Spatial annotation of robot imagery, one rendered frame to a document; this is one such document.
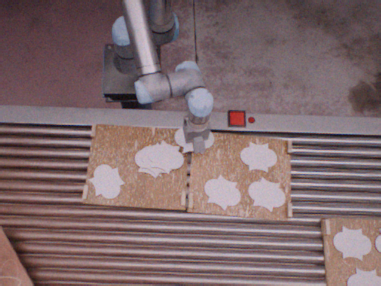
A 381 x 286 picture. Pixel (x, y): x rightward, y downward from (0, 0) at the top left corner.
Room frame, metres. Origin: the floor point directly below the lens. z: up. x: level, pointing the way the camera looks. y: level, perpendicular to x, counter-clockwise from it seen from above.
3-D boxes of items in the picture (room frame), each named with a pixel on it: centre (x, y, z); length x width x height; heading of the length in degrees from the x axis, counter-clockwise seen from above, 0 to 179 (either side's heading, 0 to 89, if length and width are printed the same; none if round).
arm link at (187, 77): (0.66, -0.06, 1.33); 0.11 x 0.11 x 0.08; 17
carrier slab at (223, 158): (0.47, -0.30, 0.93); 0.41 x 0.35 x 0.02; 85
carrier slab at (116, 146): (0.51, 0.12, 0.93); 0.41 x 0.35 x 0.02; 87
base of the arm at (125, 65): (1.00, 0.17, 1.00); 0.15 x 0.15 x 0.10
